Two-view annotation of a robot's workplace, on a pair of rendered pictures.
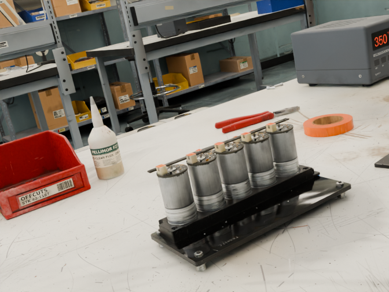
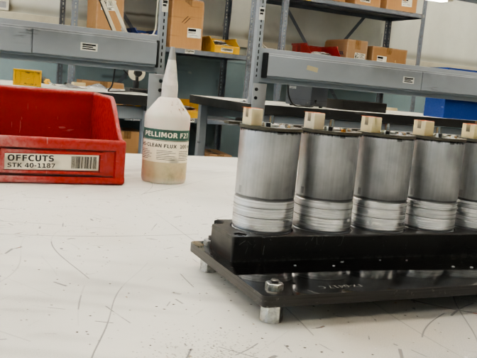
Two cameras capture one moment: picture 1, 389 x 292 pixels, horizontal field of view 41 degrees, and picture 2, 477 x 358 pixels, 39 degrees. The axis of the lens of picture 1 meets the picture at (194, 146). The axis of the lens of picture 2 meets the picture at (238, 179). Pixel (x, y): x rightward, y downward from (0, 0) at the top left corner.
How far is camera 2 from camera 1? 0.16 m
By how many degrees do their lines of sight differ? 9
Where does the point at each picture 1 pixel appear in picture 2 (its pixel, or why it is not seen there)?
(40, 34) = (140, 49)
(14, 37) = (108, 42)
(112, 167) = (167, 165)
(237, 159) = (397, 153)
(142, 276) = (147, 298)
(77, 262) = (42, 249)
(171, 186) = (261, 150)
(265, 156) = (449, 173)
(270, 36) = not seen: hidden behind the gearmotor
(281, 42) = not seen: hidden behind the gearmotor
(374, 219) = not seen: outside the picture
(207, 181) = (331, 170)
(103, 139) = (169, 116)
